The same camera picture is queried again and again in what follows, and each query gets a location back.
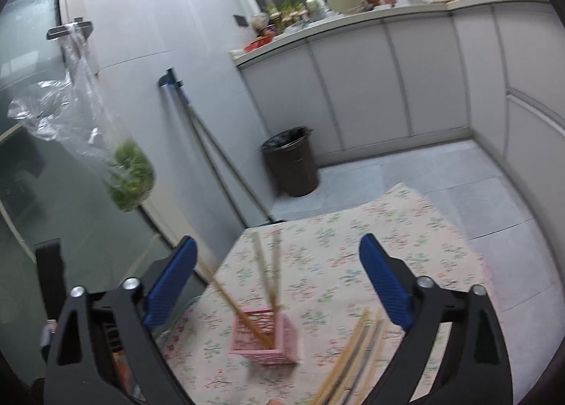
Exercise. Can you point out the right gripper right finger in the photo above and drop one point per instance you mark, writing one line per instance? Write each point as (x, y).
(475, 368)

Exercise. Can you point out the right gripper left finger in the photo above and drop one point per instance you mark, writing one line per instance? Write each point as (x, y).
(103, 350)

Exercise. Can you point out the bamboo chopstick three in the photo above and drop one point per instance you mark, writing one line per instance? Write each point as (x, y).
(369, 366)

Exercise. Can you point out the dark chopstick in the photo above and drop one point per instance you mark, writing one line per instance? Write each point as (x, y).
(348, 386)

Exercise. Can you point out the bamboo chopstick six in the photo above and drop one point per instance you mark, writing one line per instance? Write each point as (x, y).
(234, 305)

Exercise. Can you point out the bamboo chopstick one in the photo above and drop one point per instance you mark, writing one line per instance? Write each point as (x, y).
(345, 356)

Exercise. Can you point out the pink perforated utensil holder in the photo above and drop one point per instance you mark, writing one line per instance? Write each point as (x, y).
(278, 327)

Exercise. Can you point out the bamboo chopstick five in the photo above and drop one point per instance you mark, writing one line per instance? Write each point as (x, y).
(262, 266)

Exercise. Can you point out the bamboo chopstick four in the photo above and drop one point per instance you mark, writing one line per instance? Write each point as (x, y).
(275, 270)

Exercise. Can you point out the bamboo chopstick two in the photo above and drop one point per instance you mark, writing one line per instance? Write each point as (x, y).
(336, 387)

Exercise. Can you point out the white kitchen cabinet run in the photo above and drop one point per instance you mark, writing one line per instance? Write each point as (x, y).
(397, 79)

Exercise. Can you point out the plastic bag of greens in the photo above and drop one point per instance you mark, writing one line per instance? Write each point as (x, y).
(73, 112)

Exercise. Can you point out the floral tablecloth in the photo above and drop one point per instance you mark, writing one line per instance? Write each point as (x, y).
(324, 290)

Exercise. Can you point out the dark brown trash bin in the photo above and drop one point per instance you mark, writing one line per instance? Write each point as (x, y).
(291, 161)

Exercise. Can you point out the potted green sprouts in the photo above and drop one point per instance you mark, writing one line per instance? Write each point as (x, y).
(291, 12)

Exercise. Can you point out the broom handle grey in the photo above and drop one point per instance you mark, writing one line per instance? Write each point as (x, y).
(183, 101)

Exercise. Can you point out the black door handle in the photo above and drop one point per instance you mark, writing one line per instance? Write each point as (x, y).
(84, 26)

